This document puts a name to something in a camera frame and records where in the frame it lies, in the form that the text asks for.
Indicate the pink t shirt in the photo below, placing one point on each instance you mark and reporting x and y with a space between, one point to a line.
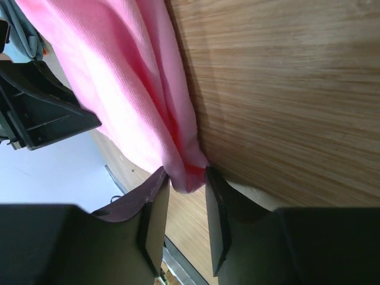
122 60

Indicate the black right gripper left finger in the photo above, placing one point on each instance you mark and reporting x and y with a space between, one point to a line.
120 243

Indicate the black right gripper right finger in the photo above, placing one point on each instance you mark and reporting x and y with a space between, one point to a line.
289 245

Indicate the folded grey-blue t shirt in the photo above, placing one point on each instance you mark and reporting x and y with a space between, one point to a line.
25 43

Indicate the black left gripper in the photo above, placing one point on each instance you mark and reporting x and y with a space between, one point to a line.
37 110

